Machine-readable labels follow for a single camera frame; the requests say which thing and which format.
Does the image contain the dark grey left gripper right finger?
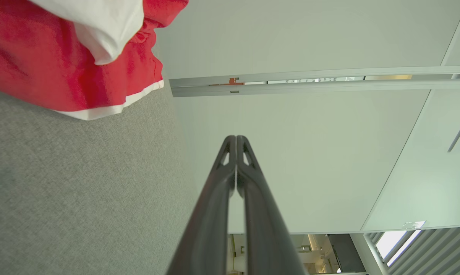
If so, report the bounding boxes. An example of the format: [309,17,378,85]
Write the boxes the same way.
[236,135,307,275]

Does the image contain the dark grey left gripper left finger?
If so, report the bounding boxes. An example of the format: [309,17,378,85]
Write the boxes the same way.
[166,135,237,275]

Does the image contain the red shorts with white trim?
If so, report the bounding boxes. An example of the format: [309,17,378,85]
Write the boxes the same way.
[0,0,189,121]

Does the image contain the grey window blind slats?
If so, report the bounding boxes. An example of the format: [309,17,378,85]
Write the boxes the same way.
[368,226,460,275]

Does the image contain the white garment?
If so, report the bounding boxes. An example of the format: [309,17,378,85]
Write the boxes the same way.
[28,0,145,66]

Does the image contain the grey metal partition post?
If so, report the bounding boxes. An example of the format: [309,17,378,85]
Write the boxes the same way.
[171,79,460,98]
[169,66,460,88]

